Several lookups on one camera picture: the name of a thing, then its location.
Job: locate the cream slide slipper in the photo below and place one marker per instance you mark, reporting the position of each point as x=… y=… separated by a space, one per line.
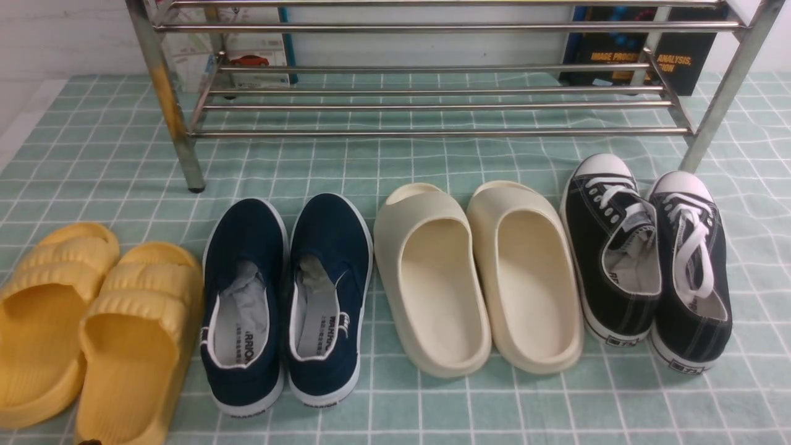
x=528 y=280
x=424 y=252

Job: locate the white box with red car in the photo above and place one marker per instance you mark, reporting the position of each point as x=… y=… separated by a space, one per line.
x=191 y=55

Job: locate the green checked tablecloth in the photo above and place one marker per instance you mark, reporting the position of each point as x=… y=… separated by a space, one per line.
x=98 y=150

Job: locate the black canvas sneaker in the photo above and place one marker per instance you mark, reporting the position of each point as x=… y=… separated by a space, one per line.
x=612 y=231
x=693 y=321

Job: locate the black book with orange text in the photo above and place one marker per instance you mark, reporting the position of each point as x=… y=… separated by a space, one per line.
x=681 y=56

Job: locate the left navy slip-on shoe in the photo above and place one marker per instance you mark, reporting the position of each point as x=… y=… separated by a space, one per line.
x=240 y=339

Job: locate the yellow slide slipper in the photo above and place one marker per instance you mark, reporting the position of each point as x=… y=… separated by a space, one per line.
x=138 y=338
x=43 y=301

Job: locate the right cream slide slipper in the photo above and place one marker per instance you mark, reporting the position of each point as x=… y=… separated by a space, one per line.
x=528 y=280

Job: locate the right yellow slide slipper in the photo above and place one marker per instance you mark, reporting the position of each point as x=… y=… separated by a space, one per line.
x=138 y=338

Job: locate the metal shoe rack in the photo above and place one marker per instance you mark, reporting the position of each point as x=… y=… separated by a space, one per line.
x=750 y=36

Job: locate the left cream slide slipper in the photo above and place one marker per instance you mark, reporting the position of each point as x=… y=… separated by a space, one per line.
x=424 y=252

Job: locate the left yellow slide slipper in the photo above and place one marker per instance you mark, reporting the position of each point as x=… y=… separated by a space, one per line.
x=43 y=301

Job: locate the navy slip-on shoe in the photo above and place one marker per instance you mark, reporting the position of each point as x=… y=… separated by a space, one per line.
x=240 y=339
x=330 y=267

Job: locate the right navy slip-on shoe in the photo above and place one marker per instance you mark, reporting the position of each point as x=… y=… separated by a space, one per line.
x=330 y=267

